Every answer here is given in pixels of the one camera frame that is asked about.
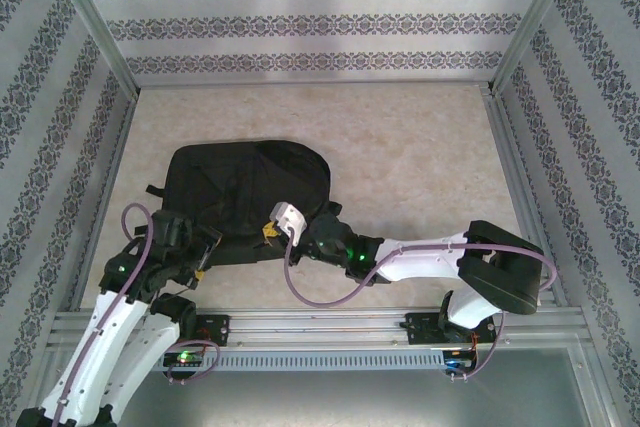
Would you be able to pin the black student bag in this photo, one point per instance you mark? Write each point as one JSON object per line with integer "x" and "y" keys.
{"x": 240, "y": 182}

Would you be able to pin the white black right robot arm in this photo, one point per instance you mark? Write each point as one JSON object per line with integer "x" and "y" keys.
{"x": 425, "y": 257}

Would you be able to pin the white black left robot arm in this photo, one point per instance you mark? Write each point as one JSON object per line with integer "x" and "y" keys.
{"x": 100, "y": 357}

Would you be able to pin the left controller board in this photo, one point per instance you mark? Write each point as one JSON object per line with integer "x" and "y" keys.
{"x": 185, "y": 358}

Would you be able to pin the controller board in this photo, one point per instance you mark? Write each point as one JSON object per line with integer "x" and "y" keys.
{"x": 457, "y": 359}
{"x": 185, "y": 358}

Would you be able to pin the right controller board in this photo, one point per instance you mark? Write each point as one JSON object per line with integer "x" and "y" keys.
{"x": 457, "y": 359}

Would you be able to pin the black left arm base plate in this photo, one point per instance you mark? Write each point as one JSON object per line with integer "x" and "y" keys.
{"x": 215, "y": 329}

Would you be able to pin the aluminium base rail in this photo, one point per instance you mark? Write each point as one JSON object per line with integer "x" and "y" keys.
{"x": 320, "y": 327}

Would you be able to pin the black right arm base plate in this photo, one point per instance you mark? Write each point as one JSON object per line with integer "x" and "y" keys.
{"x": 422, "y": 329}

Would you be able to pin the aluminium left side rail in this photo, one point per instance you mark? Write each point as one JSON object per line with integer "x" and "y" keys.
{"x": 125, "y": 117}

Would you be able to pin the aluminium back frame rail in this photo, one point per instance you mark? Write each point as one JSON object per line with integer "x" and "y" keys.
{"x": 310, "y": 83}

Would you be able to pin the aluminium right side rail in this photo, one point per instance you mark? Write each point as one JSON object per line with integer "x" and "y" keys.
{"x": 500, "y": 112}

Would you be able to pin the aluminium left frame post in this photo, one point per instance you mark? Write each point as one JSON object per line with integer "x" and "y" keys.
{"x": 90, "y": 17}

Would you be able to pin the aluminium frame post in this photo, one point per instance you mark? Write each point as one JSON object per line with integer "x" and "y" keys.
{"x": 540, "y": 17}
{"x": 90, "y": 17}

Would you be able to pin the aluminium right frame post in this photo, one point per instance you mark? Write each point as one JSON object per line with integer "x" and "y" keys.
{"x": 540, "y": 17}

